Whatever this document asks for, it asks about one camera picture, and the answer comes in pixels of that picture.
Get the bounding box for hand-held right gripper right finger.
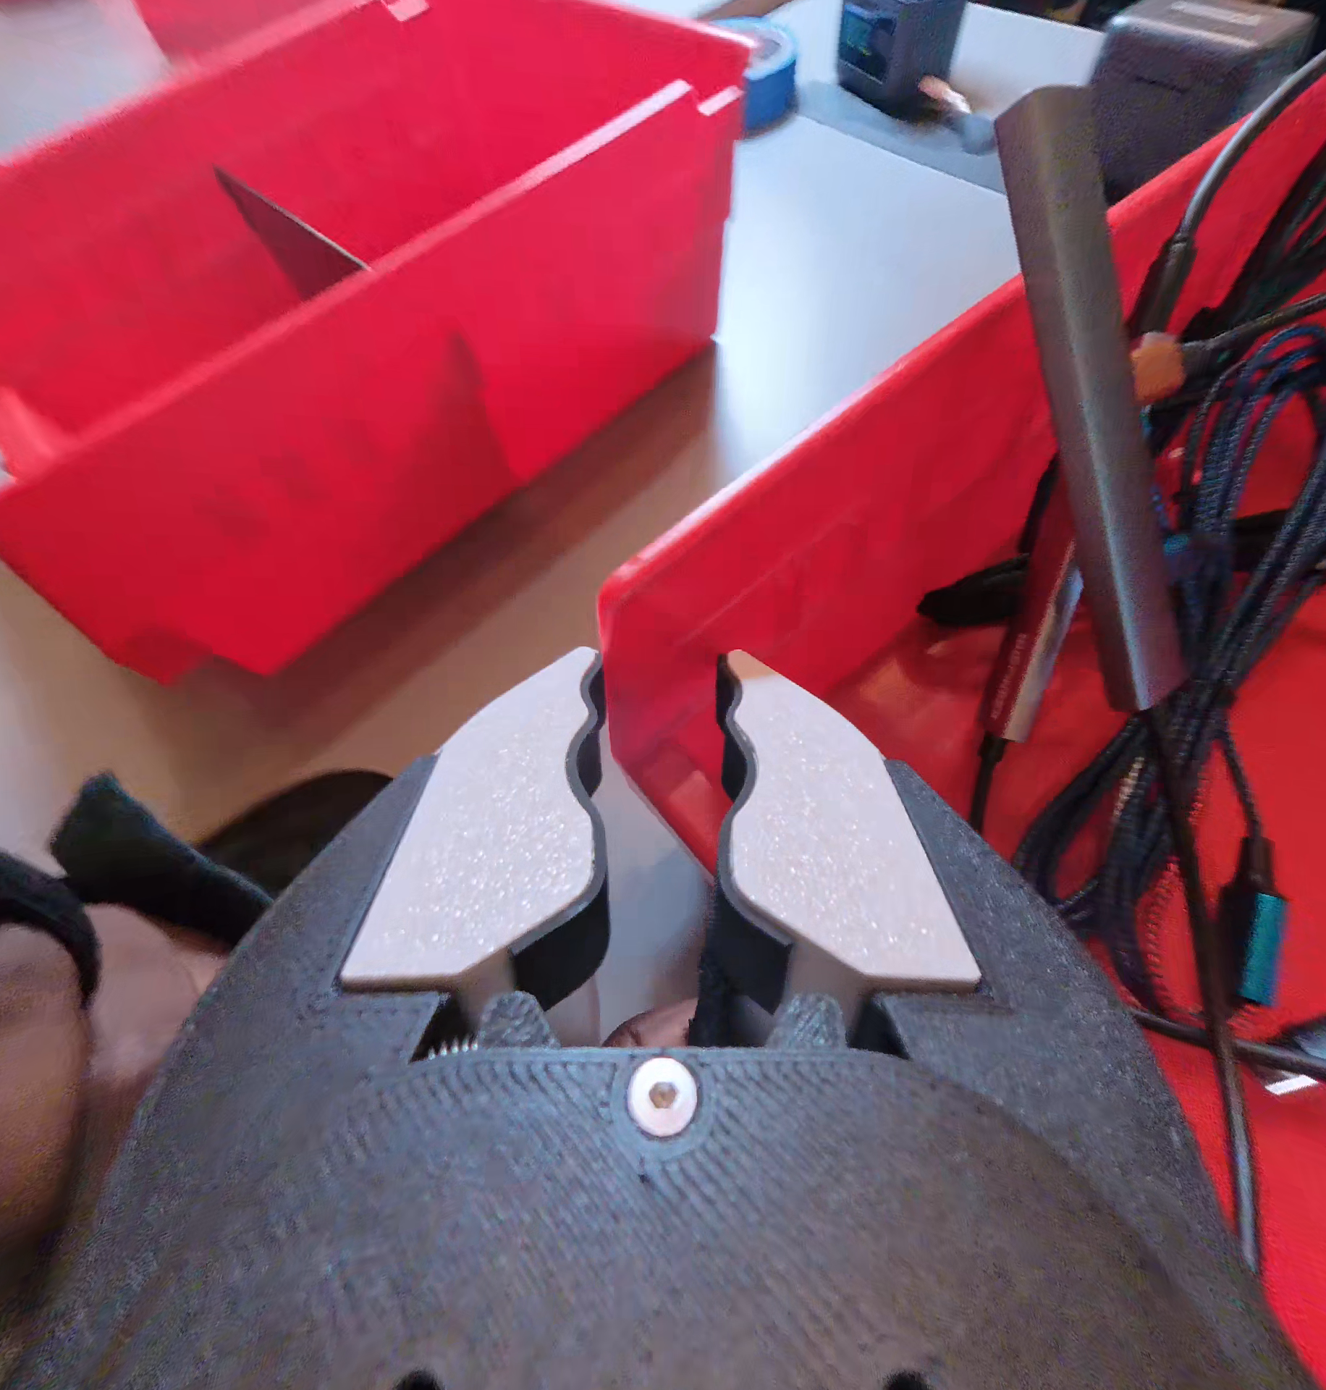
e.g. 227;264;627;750
716;650;985;1049

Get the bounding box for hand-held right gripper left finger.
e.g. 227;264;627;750
340;647;613;1049

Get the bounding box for red plastic cable bin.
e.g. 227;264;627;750
598;66;1326;1390

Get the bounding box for black cable with teal plug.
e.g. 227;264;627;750
1218;739;1294;1007

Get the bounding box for thin black hub cable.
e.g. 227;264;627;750
1147;700;1268;1277

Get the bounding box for long grey usb hub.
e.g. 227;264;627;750
995;87;1189;714

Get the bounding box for slim dark usb hub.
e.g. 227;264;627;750
979;533;1088;747

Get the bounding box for person's left hand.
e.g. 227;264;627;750
0;903;230;1305

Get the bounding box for red divided plastic bin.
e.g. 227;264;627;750
0;0;757;688

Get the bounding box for blue tape roll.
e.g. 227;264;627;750
719;16;802;134

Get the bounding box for black power device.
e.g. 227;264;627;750
838;0;968;120

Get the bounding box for dark grey box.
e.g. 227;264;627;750
1092;0;1322;204

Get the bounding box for blue braided cable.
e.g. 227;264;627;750
1016;326;1326;936

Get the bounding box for black cable with grey plug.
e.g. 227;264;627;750
1131;1009;1326;1094

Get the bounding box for black cable with orange plugs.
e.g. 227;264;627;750
1131;287;1326;405

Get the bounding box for black braided usb cable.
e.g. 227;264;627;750
1131;33;1326;332

